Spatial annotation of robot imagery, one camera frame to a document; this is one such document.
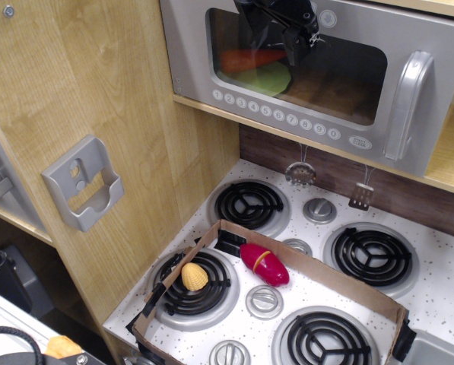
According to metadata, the grey toy sink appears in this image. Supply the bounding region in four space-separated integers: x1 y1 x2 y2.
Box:
389 330 454 365

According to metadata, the centre grey stove knob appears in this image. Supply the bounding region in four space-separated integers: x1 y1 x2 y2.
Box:
246 285 284 320

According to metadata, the back right black burner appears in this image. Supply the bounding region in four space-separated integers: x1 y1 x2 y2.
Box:
322 222 420 299

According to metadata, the grey wall phone holder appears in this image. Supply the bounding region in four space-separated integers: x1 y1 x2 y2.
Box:
41 135 125 232

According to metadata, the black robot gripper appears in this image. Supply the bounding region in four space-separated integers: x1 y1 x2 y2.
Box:
234 0 319 66

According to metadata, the grey stove knob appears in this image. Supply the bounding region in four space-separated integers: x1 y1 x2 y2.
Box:
246 285 284 320
303 198 337 224
209 340 251 365

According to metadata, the hanging round strainer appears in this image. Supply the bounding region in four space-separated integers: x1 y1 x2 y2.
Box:
284 144 317 188

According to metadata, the back grey stove knob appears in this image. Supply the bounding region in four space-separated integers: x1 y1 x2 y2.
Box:
303 198 337 224

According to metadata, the brown cardboard barrier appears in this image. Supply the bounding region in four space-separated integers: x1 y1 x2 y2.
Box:
127 221 416 364

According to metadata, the silver wall screw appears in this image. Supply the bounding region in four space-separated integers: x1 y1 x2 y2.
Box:
2 5 15 19

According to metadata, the black cable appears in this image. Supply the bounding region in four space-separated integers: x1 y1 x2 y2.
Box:
0 325 44 365

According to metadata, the yellow toy corn piece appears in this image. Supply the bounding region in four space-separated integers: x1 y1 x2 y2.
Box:
181 262 209 291

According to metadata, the green toy plate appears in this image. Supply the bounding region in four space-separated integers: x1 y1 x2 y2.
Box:
231 62 291 97

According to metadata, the hanging small spatula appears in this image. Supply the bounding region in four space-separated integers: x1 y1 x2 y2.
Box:
348 165 375 211

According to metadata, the small middle grey knob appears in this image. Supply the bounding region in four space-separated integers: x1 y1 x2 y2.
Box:
283 238 313 257

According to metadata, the orange toy food piece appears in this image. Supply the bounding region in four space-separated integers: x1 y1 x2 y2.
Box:
44 335 83 359

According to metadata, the magenta toy vegetable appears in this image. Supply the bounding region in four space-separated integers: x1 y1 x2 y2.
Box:
240 243 290 287

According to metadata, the orange toy carrot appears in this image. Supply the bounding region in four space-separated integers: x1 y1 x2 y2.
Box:
220 49 287 73

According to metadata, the grey toy microwave door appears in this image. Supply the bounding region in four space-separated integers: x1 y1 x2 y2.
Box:
160 1 454 176

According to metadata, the front right black burner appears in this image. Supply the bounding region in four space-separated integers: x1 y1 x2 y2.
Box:
271 306 380 365

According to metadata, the front grey stove knob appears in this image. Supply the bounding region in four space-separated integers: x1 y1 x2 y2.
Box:
209 340 251 365

